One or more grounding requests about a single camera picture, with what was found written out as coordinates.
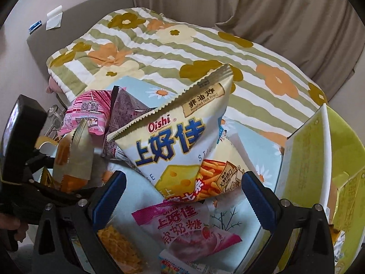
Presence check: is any green cardboard box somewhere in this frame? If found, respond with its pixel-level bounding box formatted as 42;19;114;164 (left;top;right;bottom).
275;104;364;273

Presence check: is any beige curtain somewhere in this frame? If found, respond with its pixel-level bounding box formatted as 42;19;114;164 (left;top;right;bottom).
134;0;364;98

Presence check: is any dark purple snack bag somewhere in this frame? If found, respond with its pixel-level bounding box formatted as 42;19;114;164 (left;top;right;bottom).
102;86;152;170

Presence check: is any orange silver snack bag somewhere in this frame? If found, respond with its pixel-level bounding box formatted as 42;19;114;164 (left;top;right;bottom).
53;119;94;194

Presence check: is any blue daisy tablecloth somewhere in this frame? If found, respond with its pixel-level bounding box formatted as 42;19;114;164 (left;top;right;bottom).
108;95;282;272

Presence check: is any pink Oishi milk candy bag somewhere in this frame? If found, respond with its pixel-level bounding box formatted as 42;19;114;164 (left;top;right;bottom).
132;202;242;262

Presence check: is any pink striped snack bag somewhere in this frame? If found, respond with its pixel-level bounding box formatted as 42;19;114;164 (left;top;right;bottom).
58;90;112;136

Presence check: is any yellow waffle snack bag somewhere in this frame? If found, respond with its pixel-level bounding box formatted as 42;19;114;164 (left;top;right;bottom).
97;225;143;273

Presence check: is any blue wall sticker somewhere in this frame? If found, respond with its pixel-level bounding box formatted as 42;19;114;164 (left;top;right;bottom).
29;21;42;35

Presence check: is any floral striped quilt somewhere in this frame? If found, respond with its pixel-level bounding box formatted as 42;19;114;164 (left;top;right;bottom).
46;8;327;139

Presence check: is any white wall switch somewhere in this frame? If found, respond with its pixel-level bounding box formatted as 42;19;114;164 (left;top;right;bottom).
46;5;63;30

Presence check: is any Oishi cheese sticks bag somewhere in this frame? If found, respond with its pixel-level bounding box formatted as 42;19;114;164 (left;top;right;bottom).
107;64;248;202

